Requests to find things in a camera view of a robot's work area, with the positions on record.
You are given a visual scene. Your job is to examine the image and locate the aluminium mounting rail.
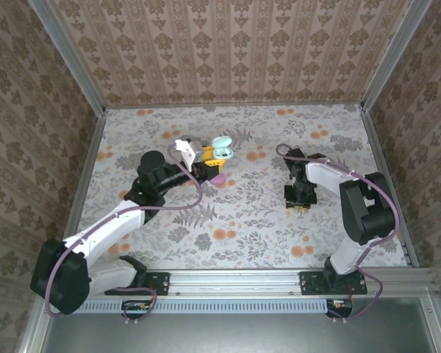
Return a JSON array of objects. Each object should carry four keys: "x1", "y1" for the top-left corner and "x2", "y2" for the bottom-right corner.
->
[{"x1": 40, "y1": 268, "x2": 439, "y2": 296}]

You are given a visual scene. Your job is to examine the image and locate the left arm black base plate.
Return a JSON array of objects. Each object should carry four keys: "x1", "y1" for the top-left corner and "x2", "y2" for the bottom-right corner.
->
[{"x1": 104, "y1": 271, "x2": 171, "y2": 296}]

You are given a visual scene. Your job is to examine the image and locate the aluminium side rail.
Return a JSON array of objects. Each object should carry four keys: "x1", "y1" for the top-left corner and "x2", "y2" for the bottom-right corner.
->
[
  {"x1": 62, "y1": 109, "x2": 107, "y2": 270},
  {"x1": 359, "y1": 105, "x2": 420, "y2": 268}
]

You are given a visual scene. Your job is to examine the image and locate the grey metal sheet panel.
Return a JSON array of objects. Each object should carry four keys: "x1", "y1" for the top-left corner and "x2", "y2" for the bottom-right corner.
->
[{"x1": 21, "y1": 290, "x2": 441, "y2": 353}]

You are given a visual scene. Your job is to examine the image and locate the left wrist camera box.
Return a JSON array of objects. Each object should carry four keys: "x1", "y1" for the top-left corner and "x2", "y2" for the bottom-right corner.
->
[{"x1": 175, "y1": 136, "x2": 206, "y2": 167}]

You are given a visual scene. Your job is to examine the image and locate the floral table mat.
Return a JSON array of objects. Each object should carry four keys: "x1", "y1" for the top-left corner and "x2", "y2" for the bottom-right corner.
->
[{"x1": 76, "y1": 104, "x2": 409, "y2": 269}]

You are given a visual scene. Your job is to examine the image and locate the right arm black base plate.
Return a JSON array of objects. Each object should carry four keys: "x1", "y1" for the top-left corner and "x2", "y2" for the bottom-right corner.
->
[{"x1": 299, "y1": 271, "x2": 368, "y2": 296}]

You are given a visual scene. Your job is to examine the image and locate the grey slotted cable duct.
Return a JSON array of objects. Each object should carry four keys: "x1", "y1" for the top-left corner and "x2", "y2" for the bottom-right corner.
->
[{"x1": 53, "y1": 298, "x2": 330, "y2": 315}]

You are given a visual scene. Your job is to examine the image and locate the mint green earbud charging case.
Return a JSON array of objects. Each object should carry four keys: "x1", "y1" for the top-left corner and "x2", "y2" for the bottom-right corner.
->
[{"x1": 210, "y1": 135, "x2": 236, "y2": 160}]

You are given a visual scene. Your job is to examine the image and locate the aluminium frame post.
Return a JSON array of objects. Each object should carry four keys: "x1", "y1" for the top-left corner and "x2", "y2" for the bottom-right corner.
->
[
  {"x1": 28, "y1": 0, "x2": 107, "y2": 115},
  {"x1": 359, "y1": 0, "x2": 433, "y2": 111}
]

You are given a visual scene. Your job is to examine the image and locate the black connector box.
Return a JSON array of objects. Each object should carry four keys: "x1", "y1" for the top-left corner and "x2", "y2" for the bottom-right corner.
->
[
  {"x1": 326, "y1": 298, "x2": 354, "y2": 319},
  {"x1": 121, "y1": 299, "x2": 152, "y2": 320}
]

